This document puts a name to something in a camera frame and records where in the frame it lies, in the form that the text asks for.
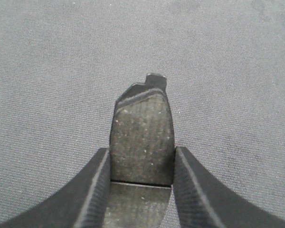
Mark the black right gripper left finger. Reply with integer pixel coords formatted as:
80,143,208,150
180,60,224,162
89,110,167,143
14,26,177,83
0,148,110,228

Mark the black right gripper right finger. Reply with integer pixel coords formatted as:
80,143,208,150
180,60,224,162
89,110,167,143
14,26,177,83
173,147,285,228

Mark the grey brake pad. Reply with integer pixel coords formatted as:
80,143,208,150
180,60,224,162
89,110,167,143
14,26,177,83
104,73,175,228

